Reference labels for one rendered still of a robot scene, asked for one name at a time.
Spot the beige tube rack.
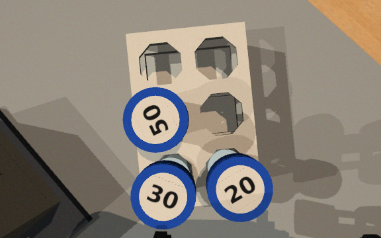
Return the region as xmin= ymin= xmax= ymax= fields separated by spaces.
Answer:
xmin=126 ymin=22 xmax=259 ymax=206

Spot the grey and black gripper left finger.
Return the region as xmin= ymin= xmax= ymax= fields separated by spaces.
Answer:
xmin=153 ymin=231 xmax=171 ymax=238

